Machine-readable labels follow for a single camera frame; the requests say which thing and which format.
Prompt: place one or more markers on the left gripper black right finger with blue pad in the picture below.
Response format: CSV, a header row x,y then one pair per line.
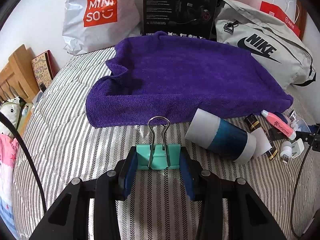
x,y
248,217

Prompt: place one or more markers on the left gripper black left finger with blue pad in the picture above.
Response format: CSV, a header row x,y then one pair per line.
x,y
67,218

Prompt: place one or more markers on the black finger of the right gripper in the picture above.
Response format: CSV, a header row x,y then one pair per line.
x,y
312,138

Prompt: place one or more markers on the clear pill bottle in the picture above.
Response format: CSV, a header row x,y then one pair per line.
x,y
297,123

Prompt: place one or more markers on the blue white cylinder bottle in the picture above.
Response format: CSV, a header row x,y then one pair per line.
x,y
221,137

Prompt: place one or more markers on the teal binder clip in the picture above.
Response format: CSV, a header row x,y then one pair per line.
x,y
158,156

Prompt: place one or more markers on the blue pink round case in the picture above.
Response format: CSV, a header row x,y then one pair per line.
x,y
283,117

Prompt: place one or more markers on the white charger plug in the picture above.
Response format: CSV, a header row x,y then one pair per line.
x,y
297,148

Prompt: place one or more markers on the white USB night light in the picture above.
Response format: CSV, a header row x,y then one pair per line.
x,y
286,151

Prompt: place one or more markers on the pink white tube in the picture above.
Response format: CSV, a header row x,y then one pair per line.
x,y
276,122

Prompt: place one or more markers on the small black box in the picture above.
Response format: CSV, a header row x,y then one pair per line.
x,y
275,134

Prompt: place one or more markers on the black gold Grand Reserve box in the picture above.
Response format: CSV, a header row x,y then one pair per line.
x,y
253,123

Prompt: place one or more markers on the striped bed quilt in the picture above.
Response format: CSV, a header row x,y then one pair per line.
x,y
63,145

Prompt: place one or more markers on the grey Nike bag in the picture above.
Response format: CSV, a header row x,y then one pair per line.
x,y
268,39

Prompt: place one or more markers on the pink patterned cloth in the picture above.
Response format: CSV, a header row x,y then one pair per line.
x,y
9,148

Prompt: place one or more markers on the panda plush toy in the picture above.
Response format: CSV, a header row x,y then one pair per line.
x,y
15,110

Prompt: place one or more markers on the red white paper bag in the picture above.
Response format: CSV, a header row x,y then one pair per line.
x,y
276,11

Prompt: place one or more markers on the wooden headboard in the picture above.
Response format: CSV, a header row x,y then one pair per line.
x,y
17,77

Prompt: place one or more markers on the brown illustrated book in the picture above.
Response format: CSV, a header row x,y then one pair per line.
x,y
43,69

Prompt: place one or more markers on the purple towel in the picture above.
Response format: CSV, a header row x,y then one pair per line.
x,y
163,75

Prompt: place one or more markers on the black headset box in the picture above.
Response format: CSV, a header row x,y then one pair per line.
x,y
184,18

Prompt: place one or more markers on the white Miniso shopping bag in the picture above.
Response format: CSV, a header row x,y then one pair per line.
x,y
91,25

